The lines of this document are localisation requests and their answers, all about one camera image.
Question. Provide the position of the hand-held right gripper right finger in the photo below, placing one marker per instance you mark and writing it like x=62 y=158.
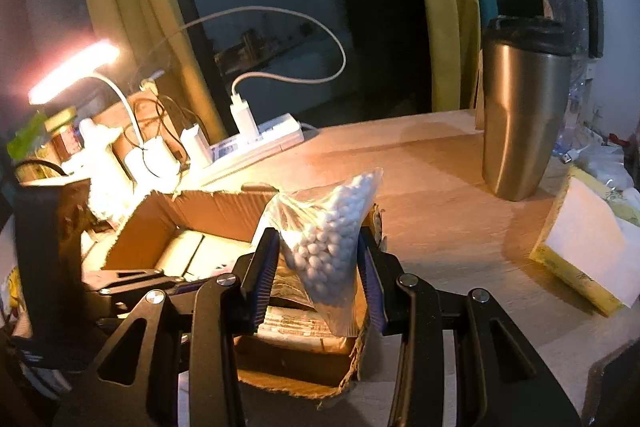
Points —
x=368 y=279

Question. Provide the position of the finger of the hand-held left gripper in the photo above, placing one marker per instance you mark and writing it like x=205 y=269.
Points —
x=130 y=281

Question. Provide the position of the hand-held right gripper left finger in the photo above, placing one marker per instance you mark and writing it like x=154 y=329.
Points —
x=265 y=279

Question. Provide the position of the bag of white cotton balls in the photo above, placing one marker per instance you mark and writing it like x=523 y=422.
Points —
x=325 y=237

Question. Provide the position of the brown cardboard box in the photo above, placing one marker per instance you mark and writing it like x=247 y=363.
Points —
x=200 y=212

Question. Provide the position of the printed flat packet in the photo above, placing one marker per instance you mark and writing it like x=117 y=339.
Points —
x=300 y=322

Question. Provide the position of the jar with yellow lid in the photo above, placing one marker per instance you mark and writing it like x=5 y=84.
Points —
x=67 y=142

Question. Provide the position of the green plastic packet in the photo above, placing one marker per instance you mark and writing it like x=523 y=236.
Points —
x=27 y=139

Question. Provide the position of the white plastic bottle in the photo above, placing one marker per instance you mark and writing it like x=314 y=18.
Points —
x=100 y=137

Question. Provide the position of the white power strip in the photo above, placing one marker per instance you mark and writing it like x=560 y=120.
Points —
x=260 y=142

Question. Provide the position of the white desk lamp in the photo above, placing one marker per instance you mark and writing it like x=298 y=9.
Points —
x=75 y=69

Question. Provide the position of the yellow tissue pack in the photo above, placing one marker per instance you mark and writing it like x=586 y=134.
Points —
x=585 y=252

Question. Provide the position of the steel tumbler with black lid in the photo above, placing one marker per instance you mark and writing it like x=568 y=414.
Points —
x=525 y=117

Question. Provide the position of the wide yellow curtain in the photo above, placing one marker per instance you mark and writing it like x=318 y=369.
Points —
x=130 y=7

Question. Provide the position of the clear plastic bag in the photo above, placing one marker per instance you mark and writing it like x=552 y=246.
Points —
x=607 y=167

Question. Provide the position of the narrow yellow curtain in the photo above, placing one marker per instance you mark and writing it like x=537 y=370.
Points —
x=440 y=7

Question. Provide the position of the clear water bottle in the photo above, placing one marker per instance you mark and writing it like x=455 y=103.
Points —
x=575 y=22

